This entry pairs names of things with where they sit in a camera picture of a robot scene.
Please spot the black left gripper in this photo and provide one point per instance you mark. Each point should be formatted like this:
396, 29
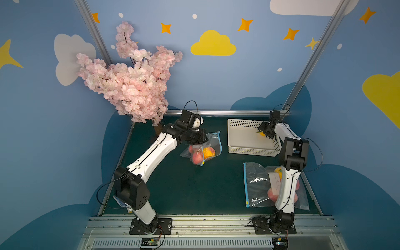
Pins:
196, 137

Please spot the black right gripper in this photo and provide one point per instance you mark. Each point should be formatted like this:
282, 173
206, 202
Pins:
266, 129

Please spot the orange wrinkled peach back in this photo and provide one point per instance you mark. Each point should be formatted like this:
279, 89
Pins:
209, 152

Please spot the clear zip-top bag blue zipper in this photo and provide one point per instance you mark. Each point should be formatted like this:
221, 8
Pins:
258, 180

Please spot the pink peach with leaf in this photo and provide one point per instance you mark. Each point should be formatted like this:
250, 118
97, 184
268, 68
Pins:
274, 197

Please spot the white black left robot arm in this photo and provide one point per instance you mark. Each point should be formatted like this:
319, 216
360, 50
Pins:
130, 182

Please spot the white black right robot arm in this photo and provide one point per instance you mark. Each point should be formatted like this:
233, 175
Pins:
293, 159

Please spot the white perforated plastic basket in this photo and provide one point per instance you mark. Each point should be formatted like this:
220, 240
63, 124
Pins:
243, 139

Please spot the pink blossom artificial tree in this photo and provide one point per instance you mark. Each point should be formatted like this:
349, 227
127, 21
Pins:
138, 90

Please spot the white blue dotted work glove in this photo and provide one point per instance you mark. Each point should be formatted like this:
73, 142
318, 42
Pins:
121, 203

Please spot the left green circuit board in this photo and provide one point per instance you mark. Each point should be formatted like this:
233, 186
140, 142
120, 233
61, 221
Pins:
149, 242

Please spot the aluminium frame rail back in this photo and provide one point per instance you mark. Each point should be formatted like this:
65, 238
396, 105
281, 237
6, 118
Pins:
228, 113

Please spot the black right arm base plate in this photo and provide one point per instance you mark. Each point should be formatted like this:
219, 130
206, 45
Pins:
262, 225

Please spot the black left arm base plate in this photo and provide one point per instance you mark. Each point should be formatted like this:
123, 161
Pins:
157, 226

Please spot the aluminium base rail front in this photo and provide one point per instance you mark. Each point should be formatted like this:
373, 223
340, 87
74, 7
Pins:
214, 232

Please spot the aluminium frame post right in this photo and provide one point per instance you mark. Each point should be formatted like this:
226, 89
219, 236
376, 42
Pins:
325, 38

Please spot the aluminium frame post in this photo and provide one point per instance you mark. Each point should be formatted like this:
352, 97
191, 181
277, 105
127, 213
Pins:
325, 38
93, 29

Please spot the aluminium frame post left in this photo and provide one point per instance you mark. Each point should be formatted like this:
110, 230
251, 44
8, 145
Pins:
93, 29

